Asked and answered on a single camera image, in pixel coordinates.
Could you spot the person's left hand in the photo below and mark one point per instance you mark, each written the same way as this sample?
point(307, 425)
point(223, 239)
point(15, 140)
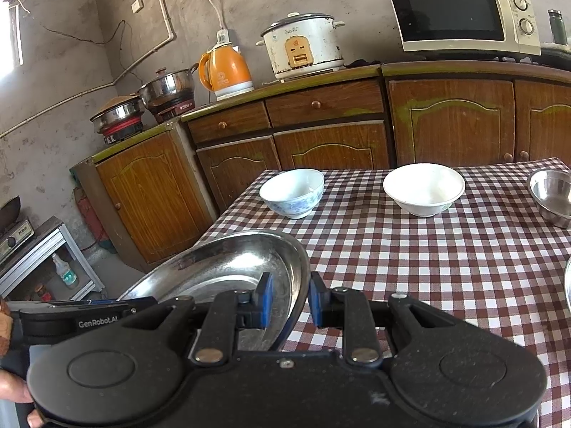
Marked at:
point(13, 388)

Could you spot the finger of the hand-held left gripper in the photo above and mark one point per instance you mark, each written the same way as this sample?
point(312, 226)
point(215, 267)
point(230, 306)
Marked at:
point(142, 307)

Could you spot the white power strip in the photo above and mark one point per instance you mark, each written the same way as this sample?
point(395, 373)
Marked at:
point(222, 37)

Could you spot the steel bowl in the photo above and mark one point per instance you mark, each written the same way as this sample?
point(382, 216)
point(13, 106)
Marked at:
point(553, 196)

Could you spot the dark red induction cooker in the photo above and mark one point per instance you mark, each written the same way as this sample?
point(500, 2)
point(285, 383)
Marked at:
point(176, 109)

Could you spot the brown white checked tablecloth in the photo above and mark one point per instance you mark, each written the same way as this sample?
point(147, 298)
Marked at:
point(401, 254)

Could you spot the single door wooden cabinet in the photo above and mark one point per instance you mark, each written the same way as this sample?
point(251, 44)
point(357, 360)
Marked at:
point(147, 196)

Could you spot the window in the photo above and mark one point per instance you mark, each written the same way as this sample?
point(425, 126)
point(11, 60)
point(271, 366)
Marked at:
point(11, 26)

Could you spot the large steel plate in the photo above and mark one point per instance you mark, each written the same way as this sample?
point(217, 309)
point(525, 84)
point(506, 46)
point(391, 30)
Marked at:
point(214, 267)

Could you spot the orange electric kettle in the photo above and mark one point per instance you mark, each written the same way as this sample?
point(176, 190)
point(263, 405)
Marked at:
point(227, 73)

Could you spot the dark green thermos bottle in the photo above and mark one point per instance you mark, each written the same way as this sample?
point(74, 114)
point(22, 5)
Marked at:
point(557, 26)

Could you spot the white bowl green print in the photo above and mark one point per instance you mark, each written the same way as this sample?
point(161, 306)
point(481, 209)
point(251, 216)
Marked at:
point(424, 187)

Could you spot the tabletop gas stove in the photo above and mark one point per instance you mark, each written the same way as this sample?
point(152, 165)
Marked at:
point(15, 238)

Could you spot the clear plastic bottle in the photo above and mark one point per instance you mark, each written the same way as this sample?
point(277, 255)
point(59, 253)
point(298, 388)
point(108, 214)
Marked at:
point(64, 274)

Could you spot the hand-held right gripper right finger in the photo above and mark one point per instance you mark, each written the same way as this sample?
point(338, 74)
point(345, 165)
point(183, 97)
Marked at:
point(317, 303)

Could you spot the red jar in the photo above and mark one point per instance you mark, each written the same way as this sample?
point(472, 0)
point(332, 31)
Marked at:
point(43, 293)

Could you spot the steel pot on stove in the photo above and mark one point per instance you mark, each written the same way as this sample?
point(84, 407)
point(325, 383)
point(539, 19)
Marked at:
point(122, 131)

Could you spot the wooden cabinet with drawers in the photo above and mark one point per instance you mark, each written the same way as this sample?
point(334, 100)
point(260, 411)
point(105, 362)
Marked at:
point(312, 142)

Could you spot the white rice cooker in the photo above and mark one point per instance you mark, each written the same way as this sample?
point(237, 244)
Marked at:
point(299, 49)

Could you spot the cream microwave oven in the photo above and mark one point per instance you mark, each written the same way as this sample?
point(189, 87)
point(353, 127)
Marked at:
point(450, 9)

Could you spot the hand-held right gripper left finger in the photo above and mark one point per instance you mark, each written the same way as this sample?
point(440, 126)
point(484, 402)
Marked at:
point(266, 303)

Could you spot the white wall pipe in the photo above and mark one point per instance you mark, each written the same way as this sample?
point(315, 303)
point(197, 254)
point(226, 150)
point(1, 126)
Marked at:
point(164, 4)

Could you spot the steel pot with brown lid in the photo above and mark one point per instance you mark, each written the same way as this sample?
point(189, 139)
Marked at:
point(118, 113)

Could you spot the steel pot with knob lid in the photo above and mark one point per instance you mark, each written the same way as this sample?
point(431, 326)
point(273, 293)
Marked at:
point(167, 87)

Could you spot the red gas cylinder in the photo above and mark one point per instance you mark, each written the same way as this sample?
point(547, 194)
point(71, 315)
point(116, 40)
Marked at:
point(91, 218)

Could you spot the white metal rack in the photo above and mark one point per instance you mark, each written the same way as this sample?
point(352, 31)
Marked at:
point(40, 243)

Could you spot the white wall socket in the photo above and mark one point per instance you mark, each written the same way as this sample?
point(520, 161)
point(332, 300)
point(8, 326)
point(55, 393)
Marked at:
point(137, 5)

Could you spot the medium steel plate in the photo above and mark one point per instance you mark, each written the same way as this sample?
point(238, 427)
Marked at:
point(568, 285)

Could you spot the wide wooden drawer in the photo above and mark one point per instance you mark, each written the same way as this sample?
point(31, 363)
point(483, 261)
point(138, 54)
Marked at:
point(325, 103)

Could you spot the blue patterned white bowl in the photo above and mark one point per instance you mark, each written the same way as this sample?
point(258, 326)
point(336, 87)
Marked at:
point(290, 191)

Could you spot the black wok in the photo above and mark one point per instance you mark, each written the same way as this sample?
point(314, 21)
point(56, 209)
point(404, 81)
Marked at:
point(9, 212)

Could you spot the narrow wooden drawer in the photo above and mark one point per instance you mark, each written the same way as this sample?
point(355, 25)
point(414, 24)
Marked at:
point(227, 122)

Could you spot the black cooktop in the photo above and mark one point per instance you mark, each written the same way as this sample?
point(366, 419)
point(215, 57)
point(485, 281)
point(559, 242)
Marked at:
point(557, 51)

